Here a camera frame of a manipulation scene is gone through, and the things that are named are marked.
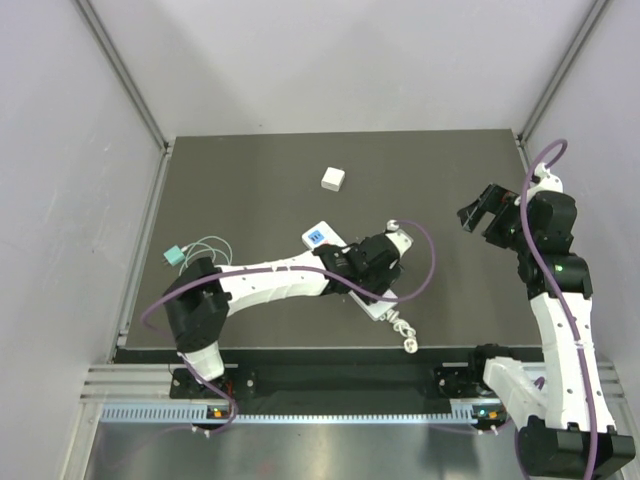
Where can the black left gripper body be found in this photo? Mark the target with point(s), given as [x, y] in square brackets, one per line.
[377, 283]

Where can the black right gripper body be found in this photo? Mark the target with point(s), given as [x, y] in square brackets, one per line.
[505, 229]

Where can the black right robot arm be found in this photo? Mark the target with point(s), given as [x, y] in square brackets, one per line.
[564, 428]

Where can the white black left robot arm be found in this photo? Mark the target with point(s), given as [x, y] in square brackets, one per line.
[209, 294]

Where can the teal plug adapter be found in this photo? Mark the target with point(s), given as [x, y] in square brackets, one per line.
[174, 256]

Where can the white multicolour power strip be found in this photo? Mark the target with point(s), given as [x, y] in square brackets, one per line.
[322, 234]

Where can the white cube charger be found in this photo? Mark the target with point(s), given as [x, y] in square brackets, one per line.
[333, 179]

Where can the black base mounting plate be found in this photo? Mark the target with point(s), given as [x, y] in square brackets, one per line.
[252, 383]

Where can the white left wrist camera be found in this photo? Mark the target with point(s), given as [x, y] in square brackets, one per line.
[398, 237]

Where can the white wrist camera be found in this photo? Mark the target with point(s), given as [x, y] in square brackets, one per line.
[543, 179]
[398, 237]

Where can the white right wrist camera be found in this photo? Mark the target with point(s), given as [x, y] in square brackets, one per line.
[543, 179]

